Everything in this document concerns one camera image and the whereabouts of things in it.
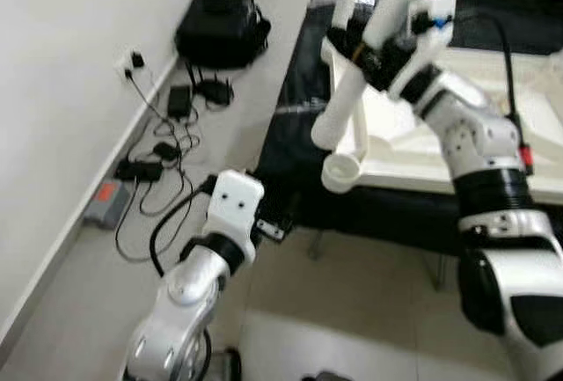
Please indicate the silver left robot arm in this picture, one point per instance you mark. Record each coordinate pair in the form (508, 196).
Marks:
(180, 311)

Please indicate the black carry bag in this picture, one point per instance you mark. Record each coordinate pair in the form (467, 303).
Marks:
(220, 29)

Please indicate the black table cloth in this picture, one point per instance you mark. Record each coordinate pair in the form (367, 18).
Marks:
(290, 135)

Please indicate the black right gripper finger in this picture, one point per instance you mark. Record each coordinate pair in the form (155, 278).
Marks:
(343, 49)

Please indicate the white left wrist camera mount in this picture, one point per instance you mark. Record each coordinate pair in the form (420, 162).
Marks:
(236, 205)

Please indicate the grey box red label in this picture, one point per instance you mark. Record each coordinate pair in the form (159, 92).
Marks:
(106, 203)

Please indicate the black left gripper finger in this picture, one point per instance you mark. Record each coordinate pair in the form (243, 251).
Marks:
(277, 228)

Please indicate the black power strip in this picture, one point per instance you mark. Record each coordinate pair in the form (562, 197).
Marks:
(139, 170)

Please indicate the robot left leg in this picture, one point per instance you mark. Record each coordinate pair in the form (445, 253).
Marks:
(229, 365)

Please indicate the yellow rubber band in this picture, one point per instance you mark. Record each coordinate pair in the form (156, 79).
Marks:
(356, 51)

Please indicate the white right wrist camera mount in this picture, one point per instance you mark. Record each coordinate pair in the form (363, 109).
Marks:
(431, 38)

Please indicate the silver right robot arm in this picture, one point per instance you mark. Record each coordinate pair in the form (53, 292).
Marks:
(493, 187)

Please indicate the black wall plug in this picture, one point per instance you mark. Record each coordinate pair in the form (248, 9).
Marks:
(136, 58)

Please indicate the small black power adapter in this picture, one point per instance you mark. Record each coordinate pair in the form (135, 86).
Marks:
(165, 150)

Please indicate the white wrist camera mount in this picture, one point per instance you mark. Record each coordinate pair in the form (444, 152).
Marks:
(236, 205)
(431, 38)

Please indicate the white plastic table top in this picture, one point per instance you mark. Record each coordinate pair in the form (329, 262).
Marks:
(396, 135)

